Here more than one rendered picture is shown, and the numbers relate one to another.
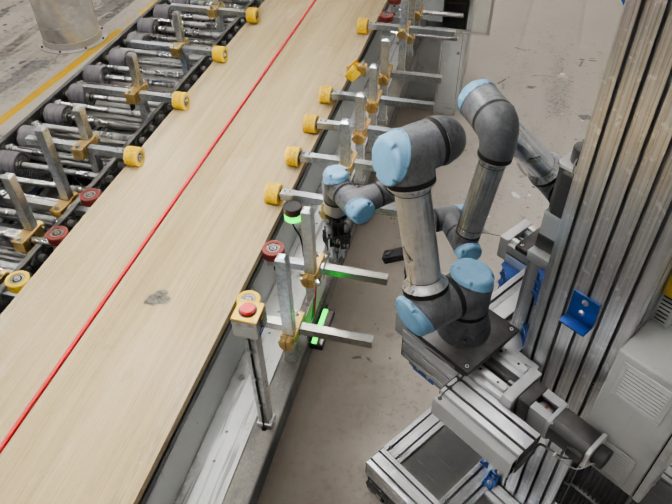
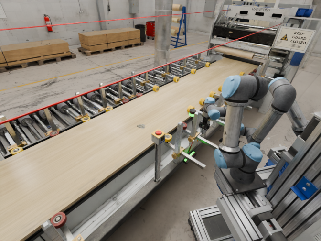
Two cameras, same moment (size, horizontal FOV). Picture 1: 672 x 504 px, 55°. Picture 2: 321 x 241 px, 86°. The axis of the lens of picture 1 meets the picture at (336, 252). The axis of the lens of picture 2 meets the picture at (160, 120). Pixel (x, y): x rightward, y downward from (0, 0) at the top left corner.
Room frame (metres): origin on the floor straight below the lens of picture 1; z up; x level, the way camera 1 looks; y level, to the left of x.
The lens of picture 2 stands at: (0.28, -0.16, 1.99)
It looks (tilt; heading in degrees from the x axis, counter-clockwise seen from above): 37 degrees down; 25
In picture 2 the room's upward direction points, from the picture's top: 2 degrees clockwise
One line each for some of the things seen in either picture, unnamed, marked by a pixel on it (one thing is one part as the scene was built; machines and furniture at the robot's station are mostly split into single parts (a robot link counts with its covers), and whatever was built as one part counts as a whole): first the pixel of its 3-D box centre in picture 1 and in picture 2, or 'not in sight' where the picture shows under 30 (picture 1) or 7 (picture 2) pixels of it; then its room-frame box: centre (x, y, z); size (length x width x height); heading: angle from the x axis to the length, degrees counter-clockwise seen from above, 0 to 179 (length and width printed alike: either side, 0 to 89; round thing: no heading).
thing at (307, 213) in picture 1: (310, 262); (193, 133); (1.57, 0.09, 0.91); 0.04 x 0.04 x 0.48; 74
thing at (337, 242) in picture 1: (337, 227); (205, 121); (1.49, -0.01, 1.13); 0.09 x 0.08 x 0.12; 4
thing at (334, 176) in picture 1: (336, 185); (208, 104); (1.50, -0.01, 1.29); 0.09 x 0.08 x 0.11; 30
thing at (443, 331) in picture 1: (465, 315); (243, 169); (1.16, -0.35, 1.09); 0.15 x 0.15 x 0.10
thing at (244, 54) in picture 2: not in sight; (243, 54); (4.23, -0.09, 1.05); 1.43 x 0.12 x 0.12; 74
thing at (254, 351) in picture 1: (259, 379); (157, 161); (1.08, 0.23, 0.93); 0.05 x 0.05 x 0.45; 74
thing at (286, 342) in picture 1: (292, 330); (178, 152); (1.35, 0.15, 0.81); 0.14 x 0.06 x 0.05; 164
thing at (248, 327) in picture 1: (249, 320); (158, 137); (1.08, 0.23, 1.18); 0.07 x 0.07 x 0.08; 74
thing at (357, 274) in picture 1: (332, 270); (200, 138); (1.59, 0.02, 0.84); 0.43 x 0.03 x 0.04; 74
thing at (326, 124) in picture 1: (366, 129); (230, 100); (2.33, -0.14, 0.95); 0.50 x 0.04 x 0.04; 74
